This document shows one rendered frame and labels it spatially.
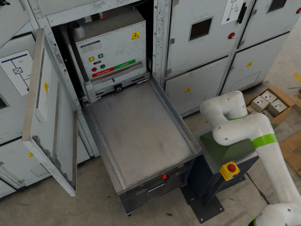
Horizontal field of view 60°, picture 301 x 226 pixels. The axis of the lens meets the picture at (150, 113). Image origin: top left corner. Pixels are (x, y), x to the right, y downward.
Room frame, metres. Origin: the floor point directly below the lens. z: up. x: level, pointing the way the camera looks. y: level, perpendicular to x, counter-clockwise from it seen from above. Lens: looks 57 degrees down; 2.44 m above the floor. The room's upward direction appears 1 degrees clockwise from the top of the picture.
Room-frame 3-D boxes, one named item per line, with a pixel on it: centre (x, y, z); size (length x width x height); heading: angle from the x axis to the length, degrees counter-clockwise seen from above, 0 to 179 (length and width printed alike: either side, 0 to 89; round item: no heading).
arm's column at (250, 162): (0.85, -0.57, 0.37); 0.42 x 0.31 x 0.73; 113
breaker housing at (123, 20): (1.45, 0.37, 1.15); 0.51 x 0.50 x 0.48; 27
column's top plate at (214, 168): (0.85, -0.57, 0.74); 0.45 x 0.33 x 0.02; 113
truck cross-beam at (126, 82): (1.24, 0.26, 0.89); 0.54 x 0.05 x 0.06; 117
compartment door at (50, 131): (0.73, 0.51, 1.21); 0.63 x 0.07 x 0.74; 8
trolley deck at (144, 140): (0.89, 0.08, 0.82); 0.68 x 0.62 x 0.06; 27
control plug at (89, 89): (1.07, 0.41, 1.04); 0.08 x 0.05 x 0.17; 27
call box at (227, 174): (0.59, -0.50, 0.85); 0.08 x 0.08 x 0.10; 27
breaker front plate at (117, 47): (1.23, 0.25, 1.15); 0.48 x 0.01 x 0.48; 117
